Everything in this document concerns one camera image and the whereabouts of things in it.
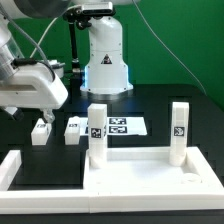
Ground grey camera on stand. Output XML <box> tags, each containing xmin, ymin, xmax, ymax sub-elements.
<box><xmin>81</xmin><ymin>2</ymin><xmax>114</xmax><ymax>16</ymax></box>

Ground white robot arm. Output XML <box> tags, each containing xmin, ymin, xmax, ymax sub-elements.
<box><xmin>0</xmin><ymin>0</ymin><xmax>132</xmax><ymax>123</ymax></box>

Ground fiducial marker sheet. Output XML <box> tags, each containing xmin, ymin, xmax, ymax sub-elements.
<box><xmin>79</xmin><ymin>116</ymin><xmax>148</xmax><ymax>137</ymax></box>

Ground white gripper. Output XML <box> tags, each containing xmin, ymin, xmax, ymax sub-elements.
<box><xmin>0</xmin><ymin>63</ymin><xmax>68</xmax><ymax>130</ymax></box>

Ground black cables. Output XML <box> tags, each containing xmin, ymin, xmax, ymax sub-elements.
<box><xmin>61</xmin><ymin>69</ymin><xmax>76</xmax><ymax>81</ymax></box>

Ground white desk top tray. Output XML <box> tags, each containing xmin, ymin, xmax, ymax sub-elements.
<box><xmin>82</xmin><ymin>145</ymin><xmax>206</xmax><ymax>194</ymax></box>

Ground white U-shaped frame fence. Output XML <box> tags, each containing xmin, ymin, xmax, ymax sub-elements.
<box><xmin>0</xmin><ymin>147</ymin><xmax>224</xmax><ymax>214</ymax></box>

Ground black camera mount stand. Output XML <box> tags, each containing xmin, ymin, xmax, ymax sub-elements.
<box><xmin>63</xmin><ymin>8</ymin><xmax>91</xmax><ymax>86</ymax></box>

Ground white cable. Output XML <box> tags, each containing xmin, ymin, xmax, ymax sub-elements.
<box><xmin>29</xmin><ymin>3</ymin><xmax>84</xmax><ymax>59</ymax></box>

